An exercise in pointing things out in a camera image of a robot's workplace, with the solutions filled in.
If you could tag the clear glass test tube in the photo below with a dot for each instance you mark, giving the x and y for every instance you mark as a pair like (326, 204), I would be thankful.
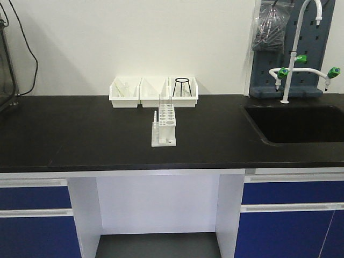
(170, 101)
(161, 103)

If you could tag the white test tube rack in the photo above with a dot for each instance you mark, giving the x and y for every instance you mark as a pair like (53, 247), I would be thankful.
(163, 126)

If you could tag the grey pegboard drying rack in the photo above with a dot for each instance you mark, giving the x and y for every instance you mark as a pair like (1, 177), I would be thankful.
(312, 43)

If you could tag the clear glass flask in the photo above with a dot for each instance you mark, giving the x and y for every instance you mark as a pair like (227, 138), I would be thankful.
(185, 90)

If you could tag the white right storage bin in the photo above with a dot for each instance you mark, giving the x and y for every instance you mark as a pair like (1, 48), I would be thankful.
(184, 102)

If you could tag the white storage bin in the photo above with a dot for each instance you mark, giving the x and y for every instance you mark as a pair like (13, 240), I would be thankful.
(151, 88)
(126, 102)
(184, 102)

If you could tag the white middle storage bin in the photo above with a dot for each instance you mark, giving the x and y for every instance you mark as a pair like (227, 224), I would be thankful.
(151, 88)

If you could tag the white left storage bin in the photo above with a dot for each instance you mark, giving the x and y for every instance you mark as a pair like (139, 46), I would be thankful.
(126, 102)

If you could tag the clear glass beaker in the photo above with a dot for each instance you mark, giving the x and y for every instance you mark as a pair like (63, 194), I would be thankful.
(127, 88)

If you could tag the black sink basin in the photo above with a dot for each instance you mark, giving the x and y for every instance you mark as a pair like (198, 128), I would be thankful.
(280, 125)

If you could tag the white gooseneck lab faucet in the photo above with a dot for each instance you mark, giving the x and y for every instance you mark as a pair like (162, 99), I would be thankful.
(279, 73)

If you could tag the blue right upper drawer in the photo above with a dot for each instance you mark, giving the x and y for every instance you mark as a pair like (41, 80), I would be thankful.
(292, 190)

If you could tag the blue drawer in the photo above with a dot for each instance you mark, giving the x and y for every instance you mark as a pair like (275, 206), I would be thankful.
(292, 190)
(21, 194)

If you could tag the clear plastic bag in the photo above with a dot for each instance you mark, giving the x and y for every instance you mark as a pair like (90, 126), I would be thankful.
(271, 27)

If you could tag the blue left upper drawer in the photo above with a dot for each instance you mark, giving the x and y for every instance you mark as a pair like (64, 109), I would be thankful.
(21, 194)

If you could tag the blue right lower cabinet door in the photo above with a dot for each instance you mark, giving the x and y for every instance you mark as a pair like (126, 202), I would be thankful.
(290, 230)

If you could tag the blue cabinet door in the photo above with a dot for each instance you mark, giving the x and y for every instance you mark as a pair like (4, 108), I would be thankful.
(39, 233)
(290, 230)

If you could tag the blue left lower cabinet door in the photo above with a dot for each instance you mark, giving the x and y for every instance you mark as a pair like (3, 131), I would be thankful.
(39, 233)

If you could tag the black wire tripod stand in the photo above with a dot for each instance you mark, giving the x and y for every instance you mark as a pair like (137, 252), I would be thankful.
(182, 81)

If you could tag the glass equipment enclosure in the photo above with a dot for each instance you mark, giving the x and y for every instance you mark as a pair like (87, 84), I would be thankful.
(9, 87)

